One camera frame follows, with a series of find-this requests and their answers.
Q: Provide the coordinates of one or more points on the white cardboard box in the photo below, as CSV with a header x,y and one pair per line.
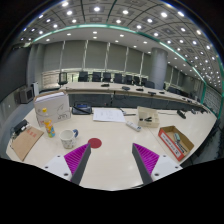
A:
x,y
54,105

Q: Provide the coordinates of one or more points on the small colourful bottle yellow cap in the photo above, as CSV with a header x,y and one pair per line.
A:
x,y
49,128

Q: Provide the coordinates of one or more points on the long curved conference desk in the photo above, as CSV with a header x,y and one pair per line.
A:
x,y
119,95

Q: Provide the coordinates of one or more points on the grey round pillar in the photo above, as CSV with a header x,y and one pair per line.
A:
x,y
158,67

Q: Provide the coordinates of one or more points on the black pen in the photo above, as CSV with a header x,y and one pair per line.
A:
x,y
125,113

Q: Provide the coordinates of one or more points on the black office chair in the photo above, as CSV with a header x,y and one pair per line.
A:
x,y
63,78

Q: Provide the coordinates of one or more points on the black device on table edge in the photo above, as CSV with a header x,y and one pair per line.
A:
x,y
18,127

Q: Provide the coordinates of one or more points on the red round coaster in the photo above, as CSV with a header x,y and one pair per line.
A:
x,y
95,143

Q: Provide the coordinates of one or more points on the brown paper envelope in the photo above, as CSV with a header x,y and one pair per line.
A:
x,y
25,141

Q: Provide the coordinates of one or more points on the black desk telephone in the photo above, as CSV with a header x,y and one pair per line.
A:
x,y
81,109

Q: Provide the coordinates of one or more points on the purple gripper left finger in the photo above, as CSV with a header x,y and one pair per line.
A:
x,y
77,161

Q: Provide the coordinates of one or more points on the white paper sheet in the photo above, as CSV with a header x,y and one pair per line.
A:
x,y
108,115

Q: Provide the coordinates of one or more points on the white patterned mug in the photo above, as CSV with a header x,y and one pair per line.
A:
x,y
68,138

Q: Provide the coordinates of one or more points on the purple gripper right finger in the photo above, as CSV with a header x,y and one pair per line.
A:
x,y
145,160

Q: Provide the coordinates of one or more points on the white remote control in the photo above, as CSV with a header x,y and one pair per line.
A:
x,y
133,126

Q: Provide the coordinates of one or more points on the red-sided cardboard box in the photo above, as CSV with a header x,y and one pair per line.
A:
x,y
179,145

